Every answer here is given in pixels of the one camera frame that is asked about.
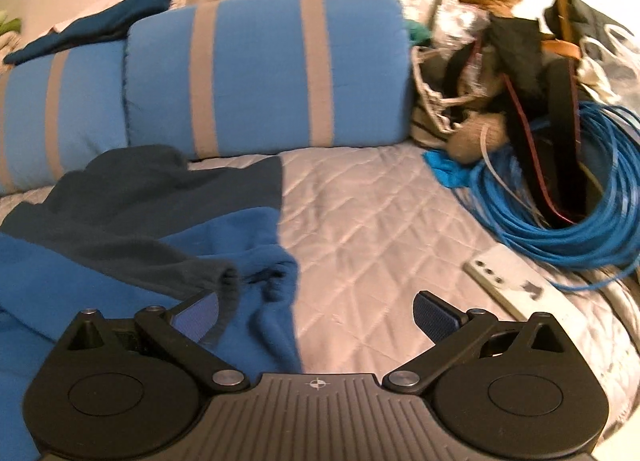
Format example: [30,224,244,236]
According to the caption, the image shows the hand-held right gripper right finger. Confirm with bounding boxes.
[382,291,573,394]

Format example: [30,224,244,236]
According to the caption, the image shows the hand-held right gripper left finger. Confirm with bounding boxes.
[65,290,251,392]

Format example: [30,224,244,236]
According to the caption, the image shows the blue fleece jacket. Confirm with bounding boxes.
[0,144,304,461]

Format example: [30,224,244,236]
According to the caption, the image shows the white remote control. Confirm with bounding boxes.
[462,247,589,325]

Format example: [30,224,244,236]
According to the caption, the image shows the grey quilted bedspread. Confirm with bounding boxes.
[0,141,640,442]

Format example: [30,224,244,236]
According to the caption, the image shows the turquoise cloth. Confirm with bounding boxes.
[422,148,477,190]

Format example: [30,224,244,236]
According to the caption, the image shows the striped tote bag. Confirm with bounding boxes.
[409,0,501,148]

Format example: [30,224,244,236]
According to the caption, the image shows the blue grey-striped pillow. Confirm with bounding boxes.
[122,0,417,163]
[0,38,132,195]

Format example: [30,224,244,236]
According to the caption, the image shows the black cloth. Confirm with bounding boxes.
[486,15,547,109]

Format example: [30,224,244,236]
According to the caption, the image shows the small green cloth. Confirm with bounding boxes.
[404,18,432,46]

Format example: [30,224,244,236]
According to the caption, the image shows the white plastic bag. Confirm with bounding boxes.
[576,24,640,103]

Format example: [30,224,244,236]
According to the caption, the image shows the dark blue garment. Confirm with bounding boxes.
[2,0,181,67]

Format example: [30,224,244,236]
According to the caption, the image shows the blue cable coil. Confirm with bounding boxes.
[464,100,640,293]

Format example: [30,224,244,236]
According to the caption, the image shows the black bag with red-edged strap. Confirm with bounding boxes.
[497,58,588,229]

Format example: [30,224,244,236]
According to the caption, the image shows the black bag with brown strap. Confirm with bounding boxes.
[542,0,632,63]

